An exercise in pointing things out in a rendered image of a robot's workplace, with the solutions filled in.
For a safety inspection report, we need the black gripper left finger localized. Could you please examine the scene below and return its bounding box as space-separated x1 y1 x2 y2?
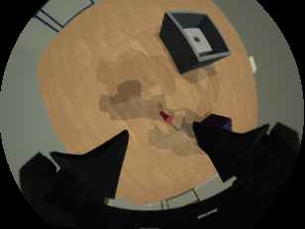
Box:
49 130 129 199

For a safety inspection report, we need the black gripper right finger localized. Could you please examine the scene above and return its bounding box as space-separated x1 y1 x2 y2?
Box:
193 122 270 182

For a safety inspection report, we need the dark red peg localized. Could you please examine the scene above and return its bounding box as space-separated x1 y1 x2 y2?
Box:
159 111 172 123

